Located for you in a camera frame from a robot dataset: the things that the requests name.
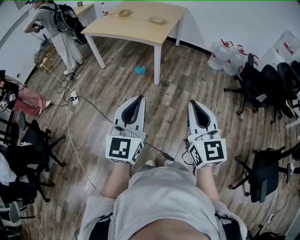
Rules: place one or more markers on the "person's grey-green trousers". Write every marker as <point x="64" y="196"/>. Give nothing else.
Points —
<point x="144" y="167"/>

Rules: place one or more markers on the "white power strip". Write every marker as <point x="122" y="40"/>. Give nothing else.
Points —
<point x="43" y="62"/>
<point x="270" y="218"/>
<point x="74" y="98"/>

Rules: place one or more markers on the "light wooden table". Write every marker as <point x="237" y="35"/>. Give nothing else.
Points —
<point x="133" y="25"/>

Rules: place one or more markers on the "person's face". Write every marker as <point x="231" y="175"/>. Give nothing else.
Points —
<point x="173" y="230"/>

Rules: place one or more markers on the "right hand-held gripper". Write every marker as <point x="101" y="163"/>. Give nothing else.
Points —
<point x="212" y="151"/>

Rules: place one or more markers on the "person's right beige shoe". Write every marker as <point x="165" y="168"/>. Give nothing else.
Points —
<point x="168" y="162"/>

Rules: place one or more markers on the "teal cloth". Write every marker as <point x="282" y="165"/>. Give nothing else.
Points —
<point x="140" y="70"/>

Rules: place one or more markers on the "small wooden desk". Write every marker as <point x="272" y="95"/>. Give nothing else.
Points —
<point x="86" y="10"/>

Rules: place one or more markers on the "red label water bottle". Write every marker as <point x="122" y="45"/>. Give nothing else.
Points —
<point x="104" y="10"/>

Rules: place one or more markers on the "person's left forearm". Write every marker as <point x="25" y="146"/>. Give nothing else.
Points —
<point x="117" y="180"/>

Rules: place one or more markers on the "person's beige shoe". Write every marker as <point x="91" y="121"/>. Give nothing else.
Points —
<point x="150" y="163"/>
<point x="168" y="162"/>

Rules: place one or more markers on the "small black frame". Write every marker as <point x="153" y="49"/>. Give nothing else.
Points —
<point x="80" y="4"/>

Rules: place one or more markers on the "person's right forearm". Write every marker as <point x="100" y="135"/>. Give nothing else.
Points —
<point x="207" y="185"/>

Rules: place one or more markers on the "basket of clutter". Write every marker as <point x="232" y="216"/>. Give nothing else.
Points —
<point x="43" y="52"/>

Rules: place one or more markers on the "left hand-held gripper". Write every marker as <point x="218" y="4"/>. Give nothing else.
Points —
<point x="117" y="150"/>

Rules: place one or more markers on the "person's left beige shoe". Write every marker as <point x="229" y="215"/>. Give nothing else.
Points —
<point x="150" y="163"/>

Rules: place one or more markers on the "white cardboard box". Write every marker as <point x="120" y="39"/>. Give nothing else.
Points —
<point x="287" y="47"/>

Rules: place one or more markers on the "person's grey shirt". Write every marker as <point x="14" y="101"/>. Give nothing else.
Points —
<point x="164" y="194"/>

